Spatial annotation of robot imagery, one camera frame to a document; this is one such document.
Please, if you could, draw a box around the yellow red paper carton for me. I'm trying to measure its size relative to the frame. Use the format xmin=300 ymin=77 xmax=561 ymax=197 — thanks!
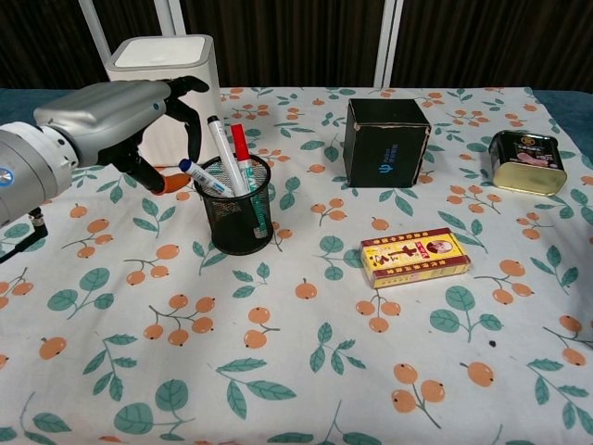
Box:
xmin=360 ymin=226 xmax=474 ymax=290

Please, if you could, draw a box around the white marker with black cap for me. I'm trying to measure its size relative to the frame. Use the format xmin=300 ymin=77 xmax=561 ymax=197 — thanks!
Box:
xmin=207 ymin=115 xmax=249 ymax=197

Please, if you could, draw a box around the white marker with red cap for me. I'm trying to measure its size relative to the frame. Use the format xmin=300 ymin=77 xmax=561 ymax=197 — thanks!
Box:
xmin=230 ymin=123 xmax=273 ymax=238

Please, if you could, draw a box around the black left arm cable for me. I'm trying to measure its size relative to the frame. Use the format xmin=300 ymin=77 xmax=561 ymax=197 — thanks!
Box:
xmin=0 ymin=208 xmax=50 ymax=265

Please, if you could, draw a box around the gold luncheon meat can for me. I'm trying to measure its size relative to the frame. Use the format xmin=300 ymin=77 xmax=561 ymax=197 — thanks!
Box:
xmin=487 ymin=130 xmax=569 ymax=197

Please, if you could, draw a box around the black cardboard box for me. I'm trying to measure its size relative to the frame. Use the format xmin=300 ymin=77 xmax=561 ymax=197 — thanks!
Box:
xmin=343 ymin=97 xmax=433 ymax=189

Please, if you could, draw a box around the white marker with blue cap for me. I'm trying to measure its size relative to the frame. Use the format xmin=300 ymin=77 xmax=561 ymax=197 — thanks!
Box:
xmin=178 ymin=159 xmax=235 ymax=198

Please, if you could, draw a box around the white plastic trash bin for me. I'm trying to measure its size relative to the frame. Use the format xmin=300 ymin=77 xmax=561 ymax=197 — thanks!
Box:
xmin=104 ymin=35 xmax=221 ymax=168

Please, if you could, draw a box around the floral fruit print tablecloth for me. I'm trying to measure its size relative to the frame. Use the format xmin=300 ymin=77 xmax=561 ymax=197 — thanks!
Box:
xmin=0 ymin=85 xmax=593 ymax=445

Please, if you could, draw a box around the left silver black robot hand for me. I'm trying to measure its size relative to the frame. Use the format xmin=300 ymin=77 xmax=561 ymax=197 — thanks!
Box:
xmin=33 ymin=76 xmax=210 ymax=196

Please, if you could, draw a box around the black mesh pen holder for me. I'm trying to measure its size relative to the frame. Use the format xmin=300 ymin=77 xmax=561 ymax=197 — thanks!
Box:
xmin=192 ymin=155 xmax=274 ymax=256

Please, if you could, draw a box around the white partition frame post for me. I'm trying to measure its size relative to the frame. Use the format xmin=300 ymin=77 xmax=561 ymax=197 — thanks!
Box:
xmin=158 ymin=0 xmax=184 ymax=39
xmin=77 ymin=0 xmax=116 ymax=62
xmin=372 ymin=0 xmax=405 ymax=88

